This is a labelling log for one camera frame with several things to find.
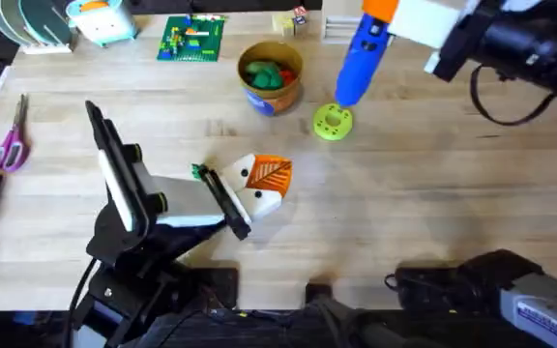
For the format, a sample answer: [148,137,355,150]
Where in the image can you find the blue electric screwdriver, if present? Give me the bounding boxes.
[335,13,394,108]

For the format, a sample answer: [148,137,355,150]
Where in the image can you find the green board with toy blocks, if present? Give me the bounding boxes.
[156,14,227,63]

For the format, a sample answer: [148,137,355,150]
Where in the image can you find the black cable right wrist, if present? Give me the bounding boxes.
[469,65,557,128]

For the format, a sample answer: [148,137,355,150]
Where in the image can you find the purple handled scissors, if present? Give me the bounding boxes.
[0,93,32,174]

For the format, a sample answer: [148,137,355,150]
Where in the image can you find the green disc with holes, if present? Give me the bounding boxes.
[312,102,354,142]

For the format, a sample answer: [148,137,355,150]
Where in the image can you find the dark teal plate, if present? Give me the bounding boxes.
[18,0,73,47]

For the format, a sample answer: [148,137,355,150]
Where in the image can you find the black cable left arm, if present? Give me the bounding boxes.
[67,257,99,348]

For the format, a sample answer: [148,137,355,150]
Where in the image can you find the heap of wooden toy cubes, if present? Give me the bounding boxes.
[271,5,309,38]

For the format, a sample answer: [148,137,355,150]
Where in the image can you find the white plate rack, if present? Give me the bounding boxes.
[19,41,74,55]

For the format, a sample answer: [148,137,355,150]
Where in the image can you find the round tub with toys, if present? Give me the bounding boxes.
[237,41,305,117]

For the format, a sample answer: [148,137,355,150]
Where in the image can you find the white ribbed holder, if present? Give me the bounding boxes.
[321,14,365,45]

